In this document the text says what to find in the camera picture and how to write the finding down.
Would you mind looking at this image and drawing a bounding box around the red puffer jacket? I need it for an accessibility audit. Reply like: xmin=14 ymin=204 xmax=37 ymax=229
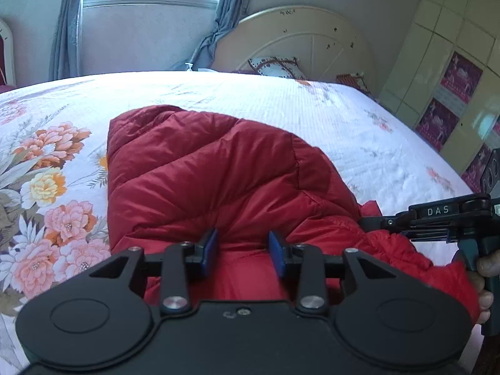
xmin=107 ymin=106 xmax=480 ymax=319

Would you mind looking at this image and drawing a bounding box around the right hand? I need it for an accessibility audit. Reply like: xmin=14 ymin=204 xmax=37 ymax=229
xmin=468 ymin=252 xmax=500 ymax=324

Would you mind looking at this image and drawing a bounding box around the cream wardrobe with posters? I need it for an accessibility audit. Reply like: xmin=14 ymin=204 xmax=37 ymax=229
xmin=380 ymin=0 xmax=499 ymax=192

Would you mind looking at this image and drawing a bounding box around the white floral bed quilt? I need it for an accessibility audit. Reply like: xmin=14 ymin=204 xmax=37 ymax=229
xmin=1 ymin=72 xmax=469 ymax=374

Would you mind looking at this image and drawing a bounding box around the white patterned pillow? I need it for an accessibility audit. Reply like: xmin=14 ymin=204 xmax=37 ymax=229
xmin=247 ymin=56 xmax=307 ymax=80

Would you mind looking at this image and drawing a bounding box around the cream round headboard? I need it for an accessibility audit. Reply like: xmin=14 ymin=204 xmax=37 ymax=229
xmin=211 ymin=5 xmax=380 ymax=93

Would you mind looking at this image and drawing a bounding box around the right blue curtain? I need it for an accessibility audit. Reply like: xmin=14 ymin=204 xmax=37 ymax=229
xmin=186 ymin=0 xmax=243 ymax=71

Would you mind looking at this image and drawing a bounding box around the blue curtain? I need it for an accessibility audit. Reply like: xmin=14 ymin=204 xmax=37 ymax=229
xmin=186 ymin=0 xmax=243 ymax=71
xmin=49 ymin=0 xmax=83 ymax=80

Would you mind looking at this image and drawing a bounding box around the left blue curtain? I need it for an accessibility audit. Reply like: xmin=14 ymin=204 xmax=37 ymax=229
xmin=49 ymin=0 xmax=83 ymax=80

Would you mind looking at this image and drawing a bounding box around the red crown-shaped headboard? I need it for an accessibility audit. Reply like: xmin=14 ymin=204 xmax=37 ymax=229
xmin=0 ymin=19 xmax=16 ymax=93

